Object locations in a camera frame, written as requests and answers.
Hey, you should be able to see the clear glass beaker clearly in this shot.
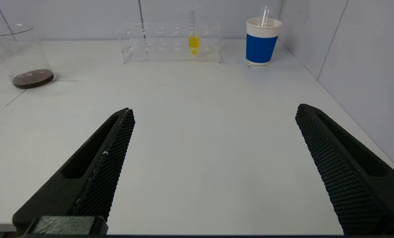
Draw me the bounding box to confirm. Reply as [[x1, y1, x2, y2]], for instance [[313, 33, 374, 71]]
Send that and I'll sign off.
[[0, 24, 55, 89]]

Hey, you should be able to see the test tube with red liquid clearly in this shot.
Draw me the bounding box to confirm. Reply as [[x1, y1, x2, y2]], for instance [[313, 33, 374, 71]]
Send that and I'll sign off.
[[259, 5, 275, 27]]

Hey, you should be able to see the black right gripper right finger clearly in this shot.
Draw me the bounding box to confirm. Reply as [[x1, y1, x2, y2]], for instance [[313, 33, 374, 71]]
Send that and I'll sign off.
[[295, 104, 394, 236]]

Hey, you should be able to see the test tube with yellow liquid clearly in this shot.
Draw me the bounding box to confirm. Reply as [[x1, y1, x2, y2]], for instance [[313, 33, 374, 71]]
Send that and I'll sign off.
[[187, 3, 201, 56]]

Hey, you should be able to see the blue white paper cup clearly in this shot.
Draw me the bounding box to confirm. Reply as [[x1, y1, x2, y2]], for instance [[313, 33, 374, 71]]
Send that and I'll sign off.
[[245, 17, 282, 66]]

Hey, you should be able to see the clear acrylic test tube rack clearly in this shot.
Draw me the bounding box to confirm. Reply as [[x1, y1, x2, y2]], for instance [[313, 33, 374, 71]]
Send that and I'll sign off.
[[117, 22, 222, 64]]

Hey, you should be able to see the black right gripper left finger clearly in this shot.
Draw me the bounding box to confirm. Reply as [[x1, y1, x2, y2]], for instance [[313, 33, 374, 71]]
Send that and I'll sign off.
[[13, 108, 136, 236]]

